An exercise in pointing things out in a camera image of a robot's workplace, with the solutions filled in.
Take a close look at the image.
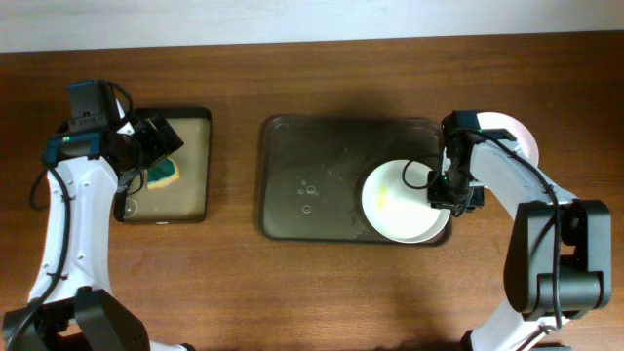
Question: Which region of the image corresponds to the green yellow sponge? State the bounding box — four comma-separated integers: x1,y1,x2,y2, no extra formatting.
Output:
146,156,180,190

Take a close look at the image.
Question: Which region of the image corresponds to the white plate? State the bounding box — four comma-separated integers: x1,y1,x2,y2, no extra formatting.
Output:
477,112,539,167
361,159,450,244

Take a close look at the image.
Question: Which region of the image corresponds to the white plate top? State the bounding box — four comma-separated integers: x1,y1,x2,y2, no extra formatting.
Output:
477,112,539,167

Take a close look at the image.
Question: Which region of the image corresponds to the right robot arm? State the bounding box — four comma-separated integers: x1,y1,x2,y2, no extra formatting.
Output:
427,110,612,350

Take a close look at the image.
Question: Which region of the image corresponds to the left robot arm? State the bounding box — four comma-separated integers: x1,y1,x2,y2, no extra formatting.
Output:
2,80,183,350

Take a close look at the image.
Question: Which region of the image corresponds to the small black water tray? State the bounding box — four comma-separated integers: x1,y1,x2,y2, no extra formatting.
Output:
113,107,212,224

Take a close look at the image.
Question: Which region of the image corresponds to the large brown serving tray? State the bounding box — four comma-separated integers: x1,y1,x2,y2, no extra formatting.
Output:
257,115,441,245

